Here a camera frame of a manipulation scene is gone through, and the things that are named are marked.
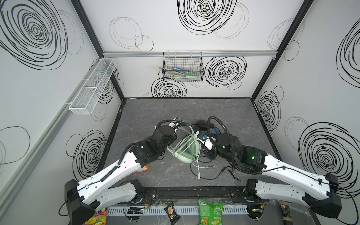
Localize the mint green headphones with cable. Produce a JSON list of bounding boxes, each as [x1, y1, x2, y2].
[[167, 125, 205, 180]]

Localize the black headphones with cable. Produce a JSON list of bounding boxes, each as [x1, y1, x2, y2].
[[191, 117, 243, 183]]

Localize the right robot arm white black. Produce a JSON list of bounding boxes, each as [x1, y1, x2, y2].
[[200, 134, 342, 218]]

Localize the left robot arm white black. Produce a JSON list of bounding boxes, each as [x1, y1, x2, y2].
[[64, 124, 178, 225]]

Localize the orange snack bag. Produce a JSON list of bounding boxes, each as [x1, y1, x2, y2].
[[124, 165, 149, 179]]

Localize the green blue items in basket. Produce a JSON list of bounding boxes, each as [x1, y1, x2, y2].
[[159, 67, 200, 82]]

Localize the green chips bag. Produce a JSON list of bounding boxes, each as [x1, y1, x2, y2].
[[198, 199, 224, 225]]

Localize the small dark snack packet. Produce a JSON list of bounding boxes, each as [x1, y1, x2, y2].
[[164, 202, 181, 225]]

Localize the Fox's fruits candy bag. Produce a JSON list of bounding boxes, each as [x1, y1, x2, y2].
[[84, 207, 108, 225]]

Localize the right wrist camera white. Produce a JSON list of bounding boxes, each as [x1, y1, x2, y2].
[[195, 130, 214, 151]]

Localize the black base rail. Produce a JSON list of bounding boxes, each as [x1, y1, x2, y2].
[[81, 185, 293, 203]]

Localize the black wire wall basket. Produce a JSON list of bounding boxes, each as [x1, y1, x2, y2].
[[162, 56, 204, 83]]

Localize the white mesh wall shelf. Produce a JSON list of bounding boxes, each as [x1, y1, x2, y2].
[[69, 58, 116, 115]]

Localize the aluminium wall rail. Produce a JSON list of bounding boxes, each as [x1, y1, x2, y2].
[[103, 50, 278, 58]]

